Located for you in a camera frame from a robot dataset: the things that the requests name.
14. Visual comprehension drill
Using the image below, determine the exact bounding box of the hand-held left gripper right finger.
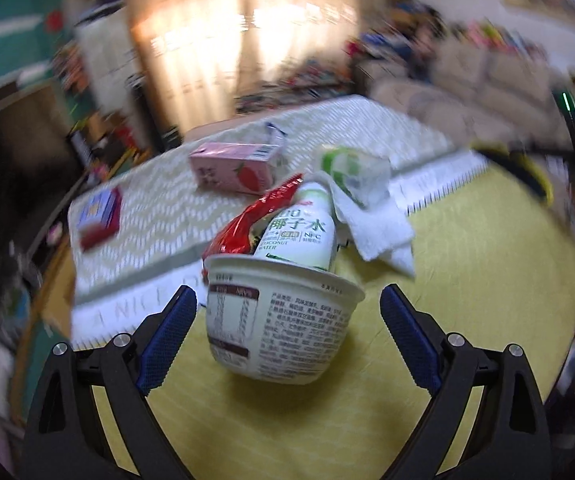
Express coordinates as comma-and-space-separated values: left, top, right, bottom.
380, 282, 553, 480

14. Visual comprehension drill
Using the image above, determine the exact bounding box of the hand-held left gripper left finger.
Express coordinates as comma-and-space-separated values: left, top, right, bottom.
22, 284, 198, 480

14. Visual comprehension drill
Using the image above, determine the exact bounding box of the printed paper noodle bowl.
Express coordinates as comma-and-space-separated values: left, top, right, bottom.
202, 254, 365, 386

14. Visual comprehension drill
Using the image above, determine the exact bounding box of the white paper towel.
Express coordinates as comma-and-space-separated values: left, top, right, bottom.
312, 170, 415, 277

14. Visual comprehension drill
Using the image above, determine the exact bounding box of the red snack wrapper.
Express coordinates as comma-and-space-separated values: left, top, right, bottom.
202, 172, 304, 261

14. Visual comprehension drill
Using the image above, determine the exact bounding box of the white coconut water bottle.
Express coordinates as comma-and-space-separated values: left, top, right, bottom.
252, 182, 338, 272

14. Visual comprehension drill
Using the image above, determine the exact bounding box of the green white packet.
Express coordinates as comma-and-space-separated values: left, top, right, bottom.
317, 145, 392, 208

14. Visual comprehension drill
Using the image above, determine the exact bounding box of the pink drink carton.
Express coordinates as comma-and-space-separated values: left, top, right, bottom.
189, 141, 284, 196

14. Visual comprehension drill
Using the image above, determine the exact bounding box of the beige sofa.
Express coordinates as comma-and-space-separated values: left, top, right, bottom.
367, 50, 568, 136

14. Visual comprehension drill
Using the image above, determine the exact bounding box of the red blue card box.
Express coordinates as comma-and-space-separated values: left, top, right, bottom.
76, 187, 122, 251

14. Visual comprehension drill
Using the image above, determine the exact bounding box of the large flat television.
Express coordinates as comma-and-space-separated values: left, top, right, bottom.
0, 85, 83, 261

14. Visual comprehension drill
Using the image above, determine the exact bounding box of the cream embroidered curtain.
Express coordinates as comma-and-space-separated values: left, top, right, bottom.
248, 0, 368, 101
128, 0, 248, 126

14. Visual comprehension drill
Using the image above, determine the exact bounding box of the white standing air conditioner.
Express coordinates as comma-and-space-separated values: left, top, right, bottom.
75, 15, 143, 126

